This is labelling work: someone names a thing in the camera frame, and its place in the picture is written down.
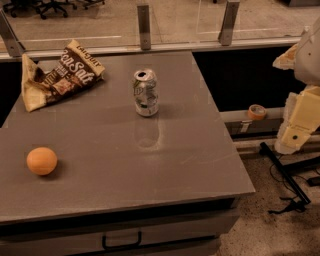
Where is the metal railing post left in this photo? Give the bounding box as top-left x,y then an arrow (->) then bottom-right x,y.
0,9 -> 25,57

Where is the black office chair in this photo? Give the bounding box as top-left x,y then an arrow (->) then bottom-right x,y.
2,0 -> 77,20

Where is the crumpled silver soda can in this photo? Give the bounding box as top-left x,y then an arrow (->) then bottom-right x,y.
132,69 -> 159,117

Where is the metal railing post middle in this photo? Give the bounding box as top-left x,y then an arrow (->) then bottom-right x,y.
137,5 -> 151,50

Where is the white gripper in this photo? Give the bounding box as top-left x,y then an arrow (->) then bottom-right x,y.
272,17 -> 320,154

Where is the sea salt chip bag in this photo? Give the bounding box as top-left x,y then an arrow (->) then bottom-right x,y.
21,40 -> 105,112

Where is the metal railing post right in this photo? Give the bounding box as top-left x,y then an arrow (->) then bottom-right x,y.
218,0 -> 240,46

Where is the black drawer handle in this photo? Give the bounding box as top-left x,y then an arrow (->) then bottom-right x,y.
101,231 -> 142,251

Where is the metal railing post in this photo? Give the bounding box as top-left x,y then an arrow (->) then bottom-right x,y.
137,5 -> 151,50
0,9 -> 25,57
218,0 -> 240,46

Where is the orange tape roll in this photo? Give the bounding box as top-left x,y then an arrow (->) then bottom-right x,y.
248,104 -> 267,120

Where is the grey cabinet with drawer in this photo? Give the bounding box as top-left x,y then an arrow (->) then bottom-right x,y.
0,52 -> 254,256

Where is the black metal stand bar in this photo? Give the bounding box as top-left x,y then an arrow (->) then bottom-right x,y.
260,142 -> 310,205

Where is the orange fruit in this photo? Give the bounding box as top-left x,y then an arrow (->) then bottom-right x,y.
26,147 -> 58,176

